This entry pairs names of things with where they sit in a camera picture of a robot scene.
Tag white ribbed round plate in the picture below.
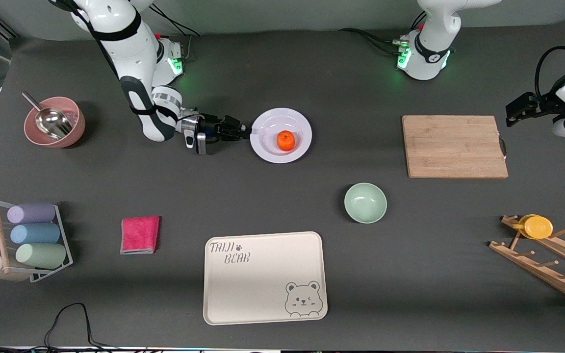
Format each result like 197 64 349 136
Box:
250 107 312 164

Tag orange mandarin fruit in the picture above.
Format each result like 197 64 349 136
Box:
276 130 296 151

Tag bamboo cutting board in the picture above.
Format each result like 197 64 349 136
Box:
402 115 509 179

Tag yellow cup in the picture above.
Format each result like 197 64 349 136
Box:
513 214 554 240

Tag pink folded cloth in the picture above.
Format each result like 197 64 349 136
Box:
120 216 161 255

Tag pink bowl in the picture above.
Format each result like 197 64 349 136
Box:
24 97 86 149

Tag pale green bowl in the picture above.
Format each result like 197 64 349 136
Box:
344 182 388 224

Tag cream bear print tray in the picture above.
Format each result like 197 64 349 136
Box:
203 231 328 326

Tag metal scoop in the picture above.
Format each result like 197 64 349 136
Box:
22 92 74 141

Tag wooden peg cup rack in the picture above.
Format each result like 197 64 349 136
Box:
488 215 565 309

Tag purple cup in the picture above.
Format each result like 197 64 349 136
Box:
7 202 56 225

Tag blue cup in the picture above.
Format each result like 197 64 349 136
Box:
10 223 61 245

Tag green cup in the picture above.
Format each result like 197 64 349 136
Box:
15 243 67 270

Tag black right arm base cables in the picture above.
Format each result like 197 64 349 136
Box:
148 4 201 63

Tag black arm base cables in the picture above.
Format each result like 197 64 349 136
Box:
339 10 428 55
148 4 201 63

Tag black left arm base cables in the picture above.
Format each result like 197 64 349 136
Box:
339 10 428 55

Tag black floor cable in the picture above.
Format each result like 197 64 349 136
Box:
0 303 131 353

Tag white wire cup rack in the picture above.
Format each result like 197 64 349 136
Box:
0 197 74 283

